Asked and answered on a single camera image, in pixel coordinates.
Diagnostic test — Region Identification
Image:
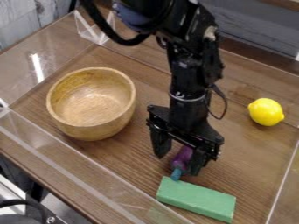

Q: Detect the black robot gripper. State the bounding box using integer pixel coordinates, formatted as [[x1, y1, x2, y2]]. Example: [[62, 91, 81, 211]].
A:
[[146, 92, 225, 176]]

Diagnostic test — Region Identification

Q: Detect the purple toy eggplant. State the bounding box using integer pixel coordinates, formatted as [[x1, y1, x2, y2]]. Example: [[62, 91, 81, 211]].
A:
[[171, 146, 193, 181]]

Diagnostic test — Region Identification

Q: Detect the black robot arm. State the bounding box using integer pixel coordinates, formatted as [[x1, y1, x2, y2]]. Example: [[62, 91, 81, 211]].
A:
[[81, 0, 225, 180]]

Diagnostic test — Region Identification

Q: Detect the brown wooden bowl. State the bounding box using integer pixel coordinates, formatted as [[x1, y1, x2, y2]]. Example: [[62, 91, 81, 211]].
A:
[[46, 67, 137, 141]]

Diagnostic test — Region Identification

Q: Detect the green rectangular block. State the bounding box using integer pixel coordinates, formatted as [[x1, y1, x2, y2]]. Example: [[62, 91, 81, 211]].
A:
[[157, 177, 237, 223]]

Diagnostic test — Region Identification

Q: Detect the yellow toy lemon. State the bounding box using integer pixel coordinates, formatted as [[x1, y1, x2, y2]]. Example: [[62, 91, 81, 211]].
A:
[[247, 98, 286, 127]]

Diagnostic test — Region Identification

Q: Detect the clear acrylic tray wall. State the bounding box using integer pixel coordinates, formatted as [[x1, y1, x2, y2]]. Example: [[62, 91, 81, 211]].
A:
[[0, 99, 193, 224]]

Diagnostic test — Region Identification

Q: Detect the black cable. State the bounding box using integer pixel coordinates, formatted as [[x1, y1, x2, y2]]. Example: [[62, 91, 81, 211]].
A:
[[0, 198, 43, 224]]

